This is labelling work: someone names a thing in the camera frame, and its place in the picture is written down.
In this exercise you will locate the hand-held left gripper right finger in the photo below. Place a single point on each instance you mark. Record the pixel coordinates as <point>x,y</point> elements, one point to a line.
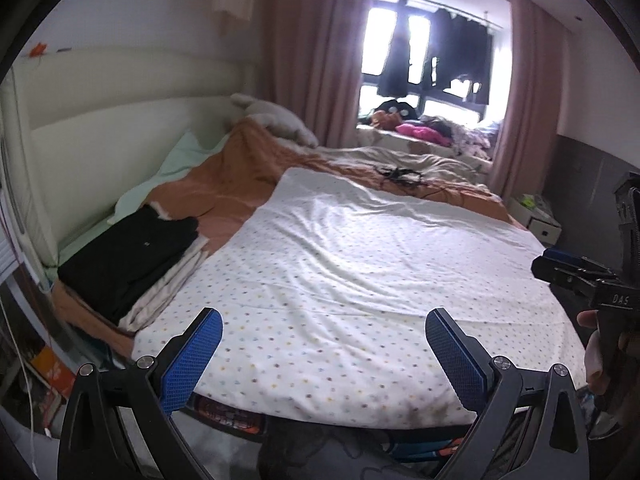
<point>457,360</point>

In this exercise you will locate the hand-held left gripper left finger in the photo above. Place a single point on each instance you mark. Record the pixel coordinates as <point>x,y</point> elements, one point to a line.
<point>192,360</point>

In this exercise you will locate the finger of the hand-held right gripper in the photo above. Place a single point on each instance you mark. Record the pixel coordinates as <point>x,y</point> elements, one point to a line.
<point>560,272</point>
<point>570,256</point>

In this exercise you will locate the black button-up shirt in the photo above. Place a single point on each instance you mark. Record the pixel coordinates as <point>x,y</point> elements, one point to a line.
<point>125,260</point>

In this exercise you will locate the pile of floral clothes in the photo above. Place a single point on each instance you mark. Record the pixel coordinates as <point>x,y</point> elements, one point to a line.
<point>472,140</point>

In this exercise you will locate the person's right hand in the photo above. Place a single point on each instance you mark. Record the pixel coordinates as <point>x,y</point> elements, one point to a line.
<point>595,365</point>

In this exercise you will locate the white nightstand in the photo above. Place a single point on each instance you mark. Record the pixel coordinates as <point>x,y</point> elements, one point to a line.
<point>537,222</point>

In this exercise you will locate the folded beige bedding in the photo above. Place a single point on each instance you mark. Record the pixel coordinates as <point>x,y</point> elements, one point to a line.
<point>165,285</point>

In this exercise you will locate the white floral bedsheet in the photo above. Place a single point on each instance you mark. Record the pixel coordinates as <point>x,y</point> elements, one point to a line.
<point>350,270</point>

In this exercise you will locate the orange box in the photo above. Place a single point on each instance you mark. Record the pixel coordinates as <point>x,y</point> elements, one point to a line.
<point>50,375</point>

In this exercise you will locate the narrow pink curtain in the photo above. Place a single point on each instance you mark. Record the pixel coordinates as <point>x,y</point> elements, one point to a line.
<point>530,110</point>

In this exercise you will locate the beige striped blanket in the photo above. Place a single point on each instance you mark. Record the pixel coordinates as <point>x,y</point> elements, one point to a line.
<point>440,165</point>

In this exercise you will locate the person's patterned trouser leg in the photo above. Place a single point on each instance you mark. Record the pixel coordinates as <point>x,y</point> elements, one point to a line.
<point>325,455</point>

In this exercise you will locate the orange quilt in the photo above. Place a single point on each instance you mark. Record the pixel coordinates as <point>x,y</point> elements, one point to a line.
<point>240,175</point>

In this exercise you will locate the pink cloth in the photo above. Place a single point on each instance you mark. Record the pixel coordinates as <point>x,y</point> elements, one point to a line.
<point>422,133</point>

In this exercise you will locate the light green pillow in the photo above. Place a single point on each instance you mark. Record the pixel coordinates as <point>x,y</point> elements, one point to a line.
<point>175,160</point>

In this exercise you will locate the dark hanging garment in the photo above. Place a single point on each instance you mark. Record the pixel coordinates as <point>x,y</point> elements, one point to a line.
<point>472,60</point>
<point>437,50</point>

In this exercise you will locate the black plush with white eyes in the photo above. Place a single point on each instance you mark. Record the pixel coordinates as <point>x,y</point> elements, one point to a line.
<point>395,109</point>

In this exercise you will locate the brown plush toy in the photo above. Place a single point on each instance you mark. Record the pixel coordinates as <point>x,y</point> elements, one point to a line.
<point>384,121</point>

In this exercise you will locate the cream padded headboard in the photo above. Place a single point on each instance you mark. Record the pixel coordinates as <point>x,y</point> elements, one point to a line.
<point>100,125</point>

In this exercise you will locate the grey plush toy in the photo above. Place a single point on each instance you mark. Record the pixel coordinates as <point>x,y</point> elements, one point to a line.
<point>280,117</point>

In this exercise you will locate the long dark hanging coat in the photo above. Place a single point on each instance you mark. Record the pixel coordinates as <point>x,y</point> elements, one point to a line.
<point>395,60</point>

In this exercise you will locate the window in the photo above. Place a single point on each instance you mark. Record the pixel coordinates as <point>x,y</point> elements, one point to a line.
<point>420,35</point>

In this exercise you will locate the wide pink curtain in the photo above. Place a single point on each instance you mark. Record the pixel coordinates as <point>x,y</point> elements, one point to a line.
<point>315,50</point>

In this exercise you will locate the small orange sticker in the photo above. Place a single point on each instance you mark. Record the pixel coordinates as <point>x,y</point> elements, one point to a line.
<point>38,51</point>

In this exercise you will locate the metal clothes rail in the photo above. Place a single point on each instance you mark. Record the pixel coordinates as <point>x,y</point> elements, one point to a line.
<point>450,7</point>

